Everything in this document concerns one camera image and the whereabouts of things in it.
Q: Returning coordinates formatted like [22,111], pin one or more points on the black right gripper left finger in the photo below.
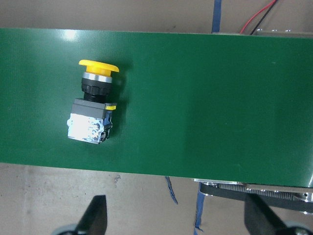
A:
[94,219]

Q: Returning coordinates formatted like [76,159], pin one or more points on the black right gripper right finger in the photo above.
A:
[259,218]

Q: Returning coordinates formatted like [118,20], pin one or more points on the yellow push button switch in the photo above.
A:
[90,119]

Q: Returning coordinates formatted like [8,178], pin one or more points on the green conveyor belt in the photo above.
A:
[209,106]

